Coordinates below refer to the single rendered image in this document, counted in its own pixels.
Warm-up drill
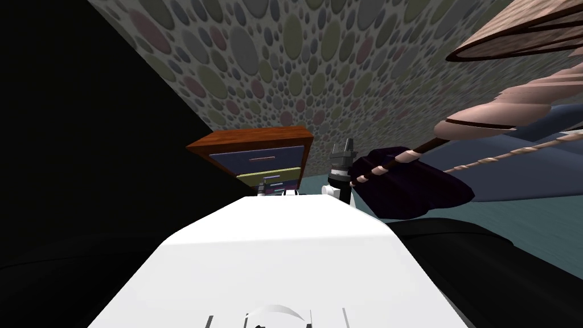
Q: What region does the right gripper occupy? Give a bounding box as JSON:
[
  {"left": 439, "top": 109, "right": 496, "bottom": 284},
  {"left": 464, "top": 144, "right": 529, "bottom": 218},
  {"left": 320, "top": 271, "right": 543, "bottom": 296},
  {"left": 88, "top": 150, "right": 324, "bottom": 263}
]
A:
[{"left": 329, "top": 138, "right": 358, "bottom": 173}]

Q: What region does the olive drawer front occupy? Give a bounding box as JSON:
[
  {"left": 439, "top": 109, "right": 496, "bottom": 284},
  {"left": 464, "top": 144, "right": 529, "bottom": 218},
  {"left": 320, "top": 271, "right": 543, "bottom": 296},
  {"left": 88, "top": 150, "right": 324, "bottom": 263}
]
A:
[{"left": 236, "top": 167, "right": 303, "bottom": 187}]

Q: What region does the brown wooden dresser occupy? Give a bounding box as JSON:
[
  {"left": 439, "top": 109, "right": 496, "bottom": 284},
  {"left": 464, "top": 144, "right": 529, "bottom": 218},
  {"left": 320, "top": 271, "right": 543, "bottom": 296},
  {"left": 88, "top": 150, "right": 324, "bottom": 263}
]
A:
[{"left": 186, "top": 126, "right": 315, "bottom": 195}]

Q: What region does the dark blue drawer front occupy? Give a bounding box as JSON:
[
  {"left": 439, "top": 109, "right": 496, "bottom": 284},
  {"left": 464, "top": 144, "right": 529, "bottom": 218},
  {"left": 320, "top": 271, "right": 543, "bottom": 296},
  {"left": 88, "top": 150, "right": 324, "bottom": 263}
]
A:
[{"left": 209, "top": 145, "right": 306, "bottom": 177}]

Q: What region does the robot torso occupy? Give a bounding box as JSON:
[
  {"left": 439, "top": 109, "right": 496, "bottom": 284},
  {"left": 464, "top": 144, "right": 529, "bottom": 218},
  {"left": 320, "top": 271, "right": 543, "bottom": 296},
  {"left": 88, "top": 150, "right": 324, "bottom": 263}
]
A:
[{"left": 86, "top": 188, "right": 471, "bottom": 328}]

